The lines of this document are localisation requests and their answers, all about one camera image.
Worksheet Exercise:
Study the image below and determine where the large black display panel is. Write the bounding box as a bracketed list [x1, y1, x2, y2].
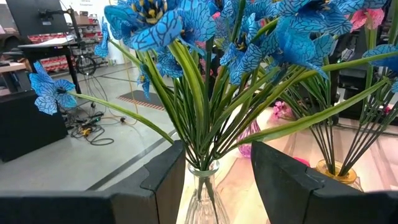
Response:
[5, 0, 70, 37]

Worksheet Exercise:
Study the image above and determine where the blue artificial flower bunch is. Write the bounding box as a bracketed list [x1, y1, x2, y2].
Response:
[29, 0, 218, 175]
[198, 0, 398, 172]

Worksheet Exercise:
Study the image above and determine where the yellow floor cable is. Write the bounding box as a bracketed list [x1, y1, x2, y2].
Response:
[122, 46, 140, 126]

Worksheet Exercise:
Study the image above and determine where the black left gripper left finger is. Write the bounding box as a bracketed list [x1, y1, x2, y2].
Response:
[0, 139, 187, 224]

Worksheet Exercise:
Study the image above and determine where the red parts shelf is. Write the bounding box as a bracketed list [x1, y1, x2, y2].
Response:
[27, 18, 109, 73]

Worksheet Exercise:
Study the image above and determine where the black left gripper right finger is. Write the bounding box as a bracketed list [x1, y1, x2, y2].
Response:
[251, 141, 398, 224]

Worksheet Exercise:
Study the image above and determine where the black desk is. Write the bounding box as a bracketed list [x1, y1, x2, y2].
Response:
[17, 35, 82, 95]

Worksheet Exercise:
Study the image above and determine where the coiled black cable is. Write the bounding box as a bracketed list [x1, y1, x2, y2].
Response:
[75, 55, 98, 76]

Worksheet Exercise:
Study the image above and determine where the black cabinet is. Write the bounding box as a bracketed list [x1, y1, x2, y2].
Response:
[0, 90, 69, 163]

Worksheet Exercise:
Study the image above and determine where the clear glass vase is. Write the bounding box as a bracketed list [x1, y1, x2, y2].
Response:
[185, 160, 231, 224]

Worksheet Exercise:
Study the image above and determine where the yellow glass vase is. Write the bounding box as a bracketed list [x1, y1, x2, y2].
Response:
[315, 159, 364, 192]

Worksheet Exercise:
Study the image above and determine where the pink glass vase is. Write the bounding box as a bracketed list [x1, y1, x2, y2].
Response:
[238, 119, 262, 158]

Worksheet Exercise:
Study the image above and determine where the striped edge floor mat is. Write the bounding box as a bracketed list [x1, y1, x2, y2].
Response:
[116, 90, 166, 112]

